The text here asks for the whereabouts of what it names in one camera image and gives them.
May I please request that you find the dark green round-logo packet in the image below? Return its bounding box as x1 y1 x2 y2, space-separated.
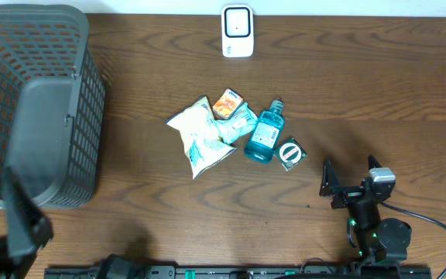
274 137 307 171

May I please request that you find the teal Listerine mouthwash bottle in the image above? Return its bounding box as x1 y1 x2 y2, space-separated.
244 98 285 164

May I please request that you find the teal wet wipes packet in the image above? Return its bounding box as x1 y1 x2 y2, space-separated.
216 102 258 144

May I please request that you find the small orange box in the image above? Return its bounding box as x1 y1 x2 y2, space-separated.
212 88 244 119

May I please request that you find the cream snack bag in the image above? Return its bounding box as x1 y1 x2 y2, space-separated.
165 95 237 179

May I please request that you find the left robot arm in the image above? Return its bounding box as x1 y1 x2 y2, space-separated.
0 167 145 278

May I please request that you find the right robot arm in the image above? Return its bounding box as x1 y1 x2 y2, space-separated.
319 155 412 264

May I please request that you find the white barcode scanner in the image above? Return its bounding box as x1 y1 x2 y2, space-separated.
221 4 255 58

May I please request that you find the grey plastic mesh basket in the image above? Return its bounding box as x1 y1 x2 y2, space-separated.
0 4 105 210

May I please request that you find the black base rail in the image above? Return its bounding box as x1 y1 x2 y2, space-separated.
44 264 434 279

